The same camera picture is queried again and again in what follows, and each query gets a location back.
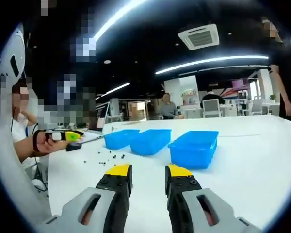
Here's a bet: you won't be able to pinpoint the white ceiling air conditioner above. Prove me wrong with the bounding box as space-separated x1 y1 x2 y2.
177 23 220 51

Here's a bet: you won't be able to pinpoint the blue plastic bin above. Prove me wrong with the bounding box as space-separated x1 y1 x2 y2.
167 131 220 170
103 129 141 150
129 129 172 156

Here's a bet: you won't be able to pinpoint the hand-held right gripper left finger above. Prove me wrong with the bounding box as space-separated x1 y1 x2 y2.
36 164 133 233

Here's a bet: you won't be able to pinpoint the small black resistors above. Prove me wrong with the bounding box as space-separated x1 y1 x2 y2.
83 150 127 166

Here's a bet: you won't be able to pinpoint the curved ceiling light strip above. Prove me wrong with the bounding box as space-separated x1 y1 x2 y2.
154 55 270 75

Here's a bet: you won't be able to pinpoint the person's light grey shirt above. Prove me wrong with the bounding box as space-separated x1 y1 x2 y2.
0 80 53 220

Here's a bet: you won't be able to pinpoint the person's left hand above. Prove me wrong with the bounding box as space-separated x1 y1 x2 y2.
32 130 69 154

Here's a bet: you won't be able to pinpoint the purple wall screen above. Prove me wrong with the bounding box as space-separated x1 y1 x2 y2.
231 78 249 92

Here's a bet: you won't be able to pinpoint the white display partition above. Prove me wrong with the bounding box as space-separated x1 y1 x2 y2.
163 75 200 115

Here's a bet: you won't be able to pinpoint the white office chair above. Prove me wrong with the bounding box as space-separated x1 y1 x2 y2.
202 99 224 119

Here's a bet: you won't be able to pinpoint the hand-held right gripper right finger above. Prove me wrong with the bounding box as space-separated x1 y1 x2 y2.
164 164 263 233

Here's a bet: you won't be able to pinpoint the black computer mouse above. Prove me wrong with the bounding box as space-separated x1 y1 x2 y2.
65 143 83 152

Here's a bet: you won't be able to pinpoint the short ceiling light strip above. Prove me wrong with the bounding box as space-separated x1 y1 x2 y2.
95 82 131 100

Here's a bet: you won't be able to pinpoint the long ceiling light strip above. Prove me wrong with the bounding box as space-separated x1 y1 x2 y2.
94 0 149 41

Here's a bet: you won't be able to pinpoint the white chest device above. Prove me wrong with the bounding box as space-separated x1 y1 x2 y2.
0 22 27 86

